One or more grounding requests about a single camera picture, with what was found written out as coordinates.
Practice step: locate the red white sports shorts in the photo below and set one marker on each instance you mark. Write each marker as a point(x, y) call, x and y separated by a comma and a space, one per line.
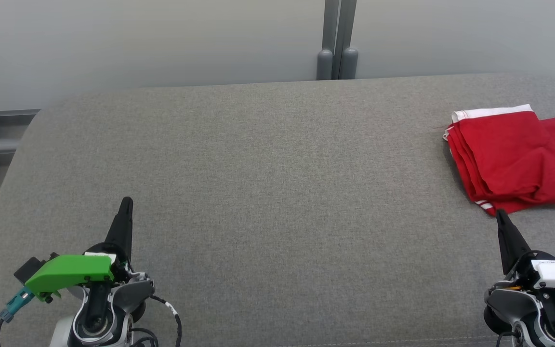
point(499, 154)

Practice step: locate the grey partition post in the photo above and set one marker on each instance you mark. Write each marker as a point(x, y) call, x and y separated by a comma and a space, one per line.
point(349, 48)
point(326, 43)

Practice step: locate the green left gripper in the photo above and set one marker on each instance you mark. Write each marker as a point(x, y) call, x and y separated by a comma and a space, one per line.
point(75, 270)

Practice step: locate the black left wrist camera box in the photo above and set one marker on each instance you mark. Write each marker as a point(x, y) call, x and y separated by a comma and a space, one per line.
point(28, 270)

